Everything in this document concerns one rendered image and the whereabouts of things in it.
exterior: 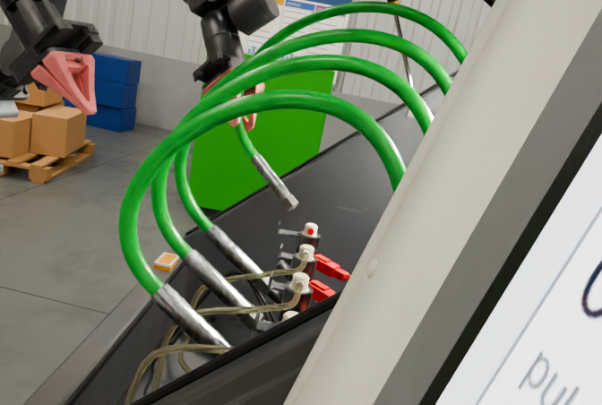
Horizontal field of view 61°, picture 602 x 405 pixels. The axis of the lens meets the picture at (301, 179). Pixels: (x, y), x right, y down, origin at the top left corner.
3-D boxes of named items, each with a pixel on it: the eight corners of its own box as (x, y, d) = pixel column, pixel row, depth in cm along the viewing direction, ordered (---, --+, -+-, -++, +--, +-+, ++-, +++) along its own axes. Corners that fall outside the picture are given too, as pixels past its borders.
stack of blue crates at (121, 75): (26, 113, 655) (32, 16, 627) (49, 110, 702) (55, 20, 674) (117, 133, 644) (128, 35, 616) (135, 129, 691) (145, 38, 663)
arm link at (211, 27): (214, 34, 87) (192, 18, 82) (246, 12, 84) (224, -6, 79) (222, 66, 84) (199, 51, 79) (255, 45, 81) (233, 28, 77)
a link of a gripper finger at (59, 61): (83, 103, 59) (43, 36, 60) (47, 136, 62) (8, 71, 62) (122, 102, 65) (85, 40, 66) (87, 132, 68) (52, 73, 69)
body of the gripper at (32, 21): (64, 30, 59) (31, -23, 59) (12, 81, 62) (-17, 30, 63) (103, 36, 65) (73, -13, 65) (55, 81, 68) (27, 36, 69)
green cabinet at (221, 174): (301, 204, 489) (329, 69, 459) (302, 235, 405) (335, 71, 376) (203, 186, 485) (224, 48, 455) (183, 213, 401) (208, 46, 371)
